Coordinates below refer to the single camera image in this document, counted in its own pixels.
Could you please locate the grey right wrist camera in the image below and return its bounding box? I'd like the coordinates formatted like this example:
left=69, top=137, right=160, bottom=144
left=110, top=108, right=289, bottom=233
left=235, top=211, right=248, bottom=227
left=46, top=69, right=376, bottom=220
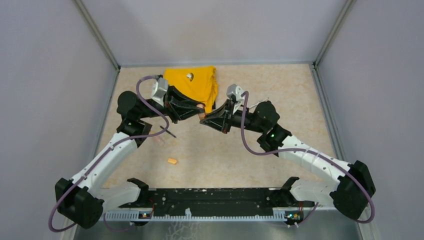
left=226, top=84, right=245, bottom=114

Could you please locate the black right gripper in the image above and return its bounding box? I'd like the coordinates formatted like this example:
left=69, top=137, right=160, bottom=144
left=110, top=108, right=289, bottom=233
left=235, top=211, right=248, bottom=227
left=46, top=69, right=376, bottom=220
left=200, top=98, right=266, bottom=133

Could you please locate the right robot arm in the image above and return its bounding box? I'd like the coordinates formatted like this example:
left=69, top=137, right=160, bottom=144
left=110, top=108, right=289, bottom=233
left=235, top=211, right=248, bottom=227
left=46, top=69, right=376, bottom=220
left=200, top=99, right=376, bottom=224

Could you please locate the thin black pen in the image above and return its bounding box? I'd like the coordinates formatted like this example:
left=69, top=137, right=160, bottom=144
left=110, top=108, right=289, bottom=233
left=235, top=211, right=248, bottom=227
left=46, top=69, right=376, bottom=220
left=159, top=125, right=177, bottom=138

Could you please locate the white marker pen black tip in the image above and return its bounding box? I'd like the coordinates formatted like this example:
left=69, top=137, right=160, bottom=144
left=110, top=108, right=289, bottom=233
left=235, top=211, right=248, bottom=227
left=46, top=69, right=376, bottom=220
left=248, top=97, right=269, bottom=109

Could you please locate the pink highlighter pen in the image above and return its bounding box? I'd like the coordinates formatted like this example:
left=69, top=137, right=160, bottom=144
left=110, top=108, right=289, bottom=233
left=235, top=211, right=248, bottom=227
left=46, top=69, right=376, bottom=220
left=149, top=131, right=165, bottom=146

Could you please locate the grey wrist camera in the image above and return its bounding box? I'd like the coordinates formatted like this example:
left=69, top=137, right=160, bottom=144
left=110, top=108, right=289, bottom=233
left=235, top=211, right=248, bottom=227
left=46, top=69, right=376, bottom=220
left=226, top=84, right=245, bottom=114
left=151, top=77, right=169, bottom=106

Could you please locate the yellow folded shirt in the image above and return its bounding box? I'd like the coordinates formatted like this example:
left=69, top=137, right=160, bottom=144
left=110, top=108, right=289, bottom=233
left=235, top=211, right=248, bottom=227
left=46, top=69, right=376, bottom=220
left=163, top=66, right=219, bottom=114

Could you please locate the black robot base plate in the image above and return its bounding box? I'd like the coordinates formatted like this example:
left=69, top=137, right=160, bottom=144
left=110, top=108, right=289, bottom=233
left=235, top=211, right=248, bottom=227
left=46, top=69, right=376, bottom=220
left=119, top=183, right=316, bottom=225

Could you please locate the orange highlighter cap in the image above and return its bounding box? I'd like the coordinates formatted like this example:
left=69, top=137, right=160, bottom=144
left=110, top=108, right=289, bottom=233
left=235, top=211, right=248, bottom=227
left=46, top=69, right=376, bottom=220
left=167, top=158, right=178, bottom=165

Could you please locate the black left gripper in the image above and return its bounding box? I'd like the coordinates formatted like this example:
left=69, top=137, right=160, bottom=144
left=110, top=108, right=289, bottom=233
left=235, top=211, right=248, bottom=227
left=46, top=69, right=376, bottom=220
left=140, top=85, right=206, bottom=125

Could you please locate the orange highlighter pen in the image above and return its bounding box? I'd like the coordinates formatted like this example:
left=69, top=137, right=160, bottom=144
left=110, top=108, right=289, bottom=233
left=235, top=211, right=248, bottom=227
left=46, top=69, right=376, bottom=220
left=197, top=104, right=206, bottom=121

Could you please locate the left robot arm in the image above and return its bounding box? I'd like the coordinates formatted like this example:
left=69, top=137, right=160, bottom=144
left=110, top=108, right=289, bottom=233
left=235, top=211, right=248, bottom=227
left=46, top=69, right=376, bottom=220
left=53, top=86, right=206, bottom=229

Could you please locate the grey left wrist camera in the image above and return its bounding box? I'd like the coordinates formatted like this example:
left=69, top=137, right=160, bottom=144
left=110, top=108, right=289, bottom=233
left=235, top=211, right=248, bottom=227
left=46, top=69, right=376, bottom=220
left=151, top=77, right=169, bottom=106

